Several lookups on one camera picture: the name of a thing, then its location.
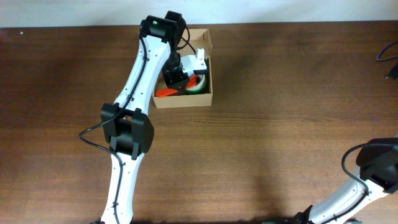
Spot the white masking tape roll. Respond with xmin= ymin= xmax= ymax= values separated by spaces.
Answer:
xmin=186 ymin=75 xmax=207 ymax=94

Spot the orange utility knife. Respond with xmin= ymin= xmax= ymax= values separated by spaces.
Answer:
xmin=155 ymin=75 xmax=201 ymax=98

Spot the black cable at edge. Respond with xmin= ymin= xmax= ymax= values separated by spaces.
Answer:
xmin=376 ymin=40 xmax=398 ymax=80

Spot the brown cardboard box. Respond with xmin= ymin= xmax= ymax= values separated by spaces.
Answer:
xmin=152 ymin=28 xmax=213 ymax=109

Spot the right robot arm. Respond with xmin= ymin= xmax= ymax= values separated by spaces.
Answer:
xmin=291 ymin=137 xmax=397 ymax=224

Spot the green tape roll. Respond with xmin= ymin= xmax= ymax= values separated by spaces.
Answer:
xmin=186 ymin=85 xmax=206 ymax=95

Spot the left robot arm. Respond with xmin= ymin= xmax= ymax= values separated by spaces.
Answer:
xmin=99 ymin=11 xmax=210 ymax=224

